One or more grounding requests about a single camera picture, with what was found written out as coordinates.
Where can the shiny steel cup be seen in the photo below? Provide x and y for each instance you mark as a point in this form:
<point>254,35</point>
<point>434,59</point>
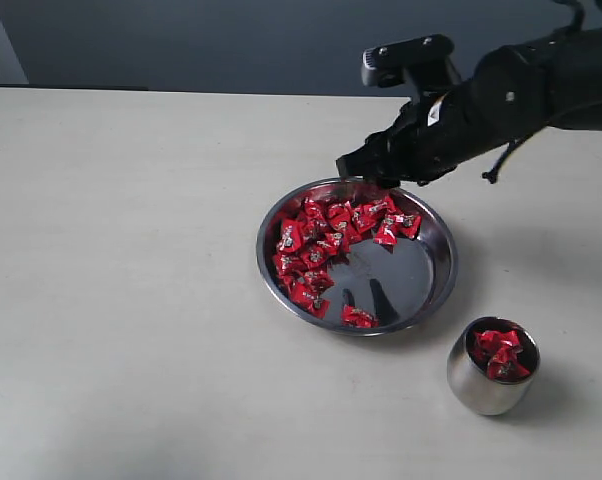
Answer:
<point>467,378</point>

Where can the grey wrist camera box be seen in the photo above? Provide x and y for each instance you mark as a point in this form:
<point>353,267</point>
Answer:
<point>425,62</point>

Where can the red candy cup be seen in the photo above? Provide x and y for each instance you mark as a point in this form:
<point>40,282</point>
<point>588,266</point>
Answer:
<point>504,366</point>

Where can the round steel plate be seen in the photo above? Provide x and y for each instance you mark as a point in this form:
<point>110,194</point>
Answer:
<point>401,285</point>

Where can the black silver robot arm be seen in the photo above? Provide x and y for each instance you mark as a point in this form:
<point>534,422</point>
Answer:
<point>514,92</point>

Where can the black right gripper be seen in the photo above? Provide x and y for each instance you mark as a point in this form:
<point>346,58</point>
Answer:
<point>429,139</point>

